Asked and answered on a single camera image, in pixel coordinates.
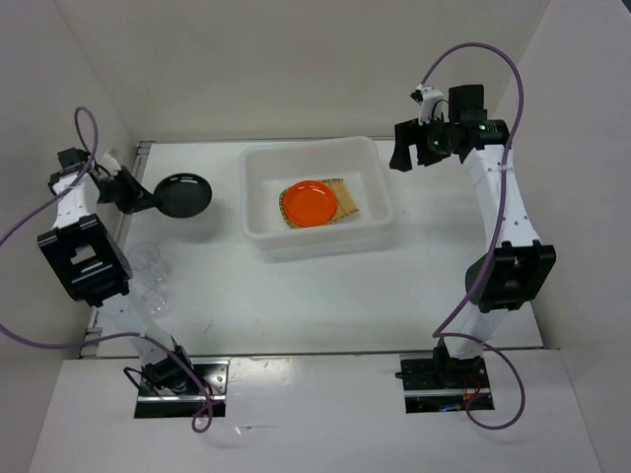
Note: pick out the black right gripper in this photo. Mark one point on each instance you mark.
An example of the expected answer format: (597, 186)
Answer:
(408, 133)

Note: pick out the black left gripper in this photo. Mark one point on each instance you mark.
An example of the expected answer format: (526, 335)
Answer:
(139, 197)

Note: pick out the black round plate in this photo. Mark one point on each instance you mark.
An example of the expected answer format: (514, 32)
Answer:
(183, 195)

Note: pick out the woven bamboo tray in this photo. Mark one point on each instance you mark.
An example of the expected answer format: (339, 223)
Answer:
(346, 205)

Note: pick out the orange plastic plate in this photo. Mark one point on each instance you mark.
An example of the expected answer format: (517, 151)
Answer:
(309, 203)

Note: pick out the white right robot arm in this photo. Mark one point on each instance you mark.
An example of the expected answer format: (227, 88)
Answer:
(516, 263)

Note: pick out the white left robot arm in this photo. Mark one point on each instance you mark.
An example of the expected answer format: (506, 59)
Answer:
(93, 269)

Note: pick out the translucent white plastic bin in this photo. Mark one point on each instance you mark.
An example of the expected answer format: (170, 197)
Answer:
(265, 171)

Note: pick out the clear plastic cup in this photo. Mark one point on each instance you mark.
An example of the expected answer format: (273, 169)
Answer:
(147, 257)
(148, 300)

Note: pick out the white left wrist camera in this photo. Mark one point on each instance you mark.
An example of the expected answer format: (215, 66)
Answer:
(110, 163)

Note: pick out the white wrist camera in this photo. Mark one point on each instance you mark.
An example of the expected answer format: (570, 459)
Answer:
(110, 163)
(427, 98)

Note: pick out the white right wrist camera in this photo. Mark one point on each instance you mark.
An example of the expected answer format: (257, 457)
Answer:
(427, 98)

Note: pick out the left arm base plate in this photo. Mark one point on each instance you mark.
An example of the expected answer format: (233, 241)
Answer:
(161, 403)

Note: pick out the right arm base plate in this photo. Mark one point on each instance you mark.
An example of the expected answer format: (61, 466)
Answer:
(446, 389)

